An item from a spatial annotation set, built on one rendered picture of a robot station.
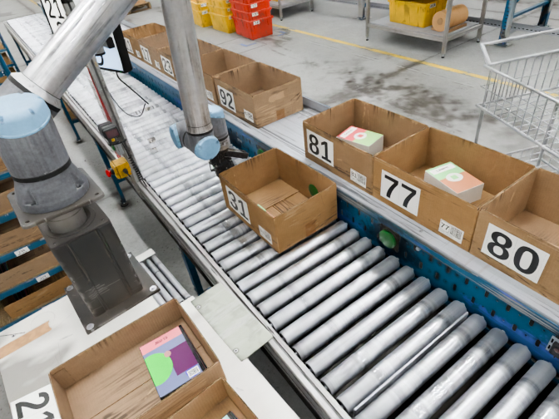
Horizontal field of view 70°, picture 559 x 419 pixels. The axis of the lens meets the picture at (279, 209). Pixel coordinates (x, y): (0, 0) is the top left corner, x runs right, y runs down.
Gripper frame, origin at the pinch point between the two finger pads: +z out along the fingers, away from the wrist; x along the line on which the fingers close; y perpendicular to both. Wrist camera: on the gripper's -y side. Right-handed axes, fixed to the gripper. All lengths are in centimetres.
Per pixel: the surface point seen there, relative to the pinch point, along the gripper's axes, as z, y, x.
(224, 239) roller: 5.9, 18.3, 21.5
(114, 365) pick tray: 4, 71, 49
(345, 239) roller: 6, -16, 54
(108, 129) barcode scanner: -28, 35, -35
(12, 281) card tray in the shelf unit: 44, 103, -68
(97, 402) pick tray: 4, 78, 57
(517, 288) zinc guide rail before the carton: -9, -26, 110
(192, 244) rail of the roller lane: 6.8, 28.9, 14.3
